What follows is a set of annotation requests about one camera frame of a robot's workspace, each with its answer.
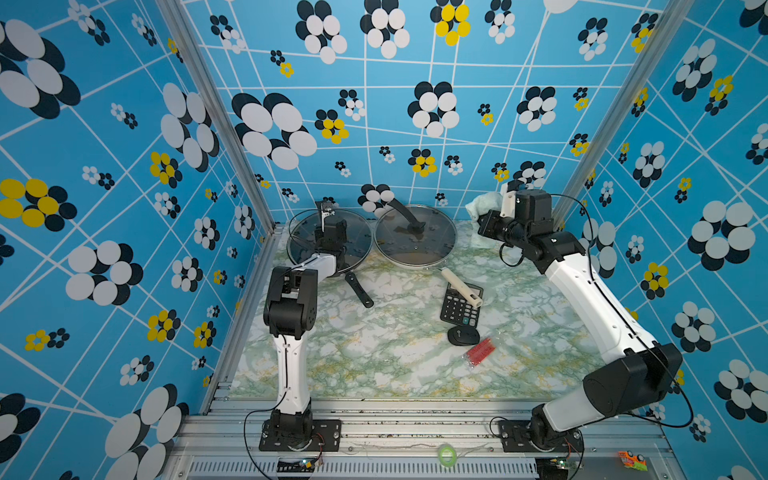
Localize light green microfiber cloth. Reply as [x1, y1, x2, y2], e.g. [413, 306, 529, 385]
[465, 192, 502, 222]

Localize glass pot lid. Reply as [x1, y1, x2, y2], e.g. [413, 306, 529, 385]
[374, 199, 458, 269]
[286, 209, 373, 276]

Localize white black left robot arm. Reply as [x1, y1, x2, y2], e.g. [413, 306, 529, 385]
[263, 201, 342, 448]

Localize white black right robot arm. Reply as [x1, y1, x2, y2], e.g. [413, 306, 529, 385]
[467, 189, 682, 450]

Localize black frying pan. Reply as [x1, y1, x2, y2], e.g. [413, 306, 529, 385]
[286, 210, 375, 310]

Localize beige plastic scraper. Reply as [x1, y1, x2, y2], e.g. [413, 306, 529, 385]
[441, 267, 483, 308]

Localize black calculator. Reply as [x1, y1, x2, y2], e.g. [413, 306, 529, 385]
[439, 284, 480, 327]

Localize black computer mouse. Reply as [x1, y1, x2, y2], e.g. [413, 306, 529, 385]
[447, 325, 480, 346]

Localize red items in bag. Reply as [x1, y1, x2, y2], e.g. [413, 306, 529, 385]
[464, 338, 496, 368]

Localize green tape roll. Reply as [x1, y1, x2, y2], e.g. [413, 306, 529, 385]
[437, 444, 458, 469]

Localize right green circuit board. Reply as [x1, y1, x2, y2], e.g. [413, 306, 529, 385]
[536, 458, 569, 480]

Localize orange toy car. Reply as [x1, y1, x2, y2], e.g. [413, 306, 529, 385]
[618, 450, 648, 471]

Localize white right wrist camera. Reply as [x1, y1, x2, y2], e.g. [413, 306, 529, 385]
[500, 182, 517, 218]

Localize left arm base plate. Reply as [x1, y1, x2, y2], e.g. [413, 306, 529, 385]
[258, 419, 343, 453]

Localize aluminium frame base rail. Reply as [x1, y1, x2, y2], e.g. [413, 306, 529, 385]
[164, 388, 684, 479]

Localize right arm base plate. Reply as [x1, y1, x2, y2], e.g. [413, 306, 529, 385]
[495, 419, 584, 456]

